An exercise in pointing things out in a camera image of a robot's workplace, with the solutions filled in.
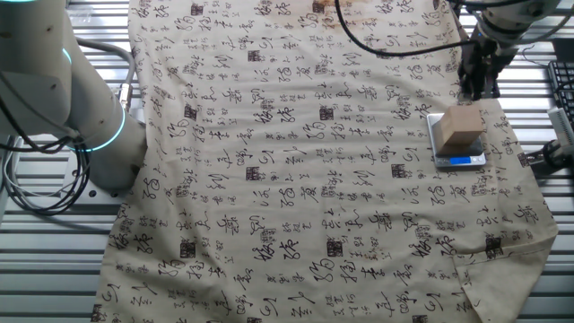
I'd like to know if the white ribbed box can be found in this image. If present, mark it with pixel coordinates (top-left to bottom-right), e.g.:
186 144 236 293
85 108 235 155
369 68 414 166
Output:
546 106 574 147

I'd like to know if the black box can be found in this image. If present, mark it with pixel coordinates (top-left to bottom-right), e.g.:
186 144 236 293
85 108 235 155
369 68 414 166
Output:
551 38 574 63

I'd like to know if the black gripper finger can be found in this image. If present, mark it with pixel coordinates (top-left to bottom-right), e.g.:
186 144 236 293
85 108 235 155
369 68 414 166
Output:
458 71 480 102
478 74 501 100

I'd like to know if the black camera on stand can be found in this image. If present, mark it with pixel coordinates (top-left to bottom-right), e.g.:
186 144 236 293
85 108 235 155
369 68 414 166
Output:
526 138 574 179

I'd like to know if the black and grey cable bundle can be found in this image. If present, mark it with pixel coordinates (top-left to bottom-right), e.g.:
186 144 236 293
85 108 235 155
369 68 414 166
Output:
0 127 91 217

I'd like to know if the beige calligraphy print cloth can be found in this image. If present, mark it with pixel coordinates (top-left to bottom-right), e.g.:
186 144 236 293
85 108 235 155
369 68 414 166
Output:
91 0 560 323

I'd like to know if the thick grey cable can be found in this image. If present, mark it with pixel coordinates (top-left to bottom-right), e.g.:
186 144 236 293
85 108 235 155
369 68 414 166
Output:
75 38 136 113

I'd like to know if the black keyboard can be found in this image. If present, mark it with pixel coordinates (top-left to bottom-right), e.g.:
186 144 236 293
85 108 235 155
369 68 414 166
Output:
547 60 574 131

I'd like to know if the long black cable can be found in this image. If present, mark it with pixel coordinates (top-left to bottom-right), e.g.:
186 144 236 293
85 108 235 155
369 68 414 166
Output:
334 0 476 58

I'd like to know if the light wooden block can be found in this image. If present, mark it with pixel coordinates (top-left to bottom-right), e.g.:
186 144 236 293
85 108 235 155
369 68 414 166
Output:
433 105 486 156

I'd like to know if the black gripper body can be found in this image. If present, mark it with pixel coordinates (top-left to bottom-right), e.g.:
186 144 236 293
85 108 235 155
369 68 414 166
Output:
457 38 507 80

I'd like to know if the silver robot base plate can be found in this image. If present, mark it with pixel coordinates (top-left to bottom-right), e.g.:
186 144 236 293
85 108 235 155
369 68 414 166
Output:
60 134 147 204

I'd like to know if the thin black wire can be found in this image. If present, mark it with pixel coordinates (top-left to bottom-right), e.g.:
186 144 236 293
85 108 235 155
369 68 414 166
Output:
521 43 551 69

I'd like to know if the silver digital scale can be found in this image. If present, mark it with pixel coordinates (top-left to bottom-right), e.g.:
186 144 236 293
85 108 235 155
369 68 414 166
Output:
425 111 488 170

